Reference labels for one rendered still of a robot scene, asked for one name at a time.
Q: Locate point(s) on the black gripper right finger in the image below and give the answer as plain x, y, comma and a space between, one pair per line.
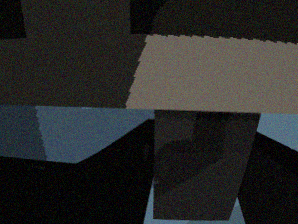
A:
269, 189

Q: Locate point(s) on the black two-prong plug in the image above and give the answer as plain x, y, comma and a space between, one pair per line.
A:
200, 158

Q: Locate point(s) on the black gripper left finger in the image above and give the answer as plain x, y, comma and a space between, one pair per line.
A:
111, 187

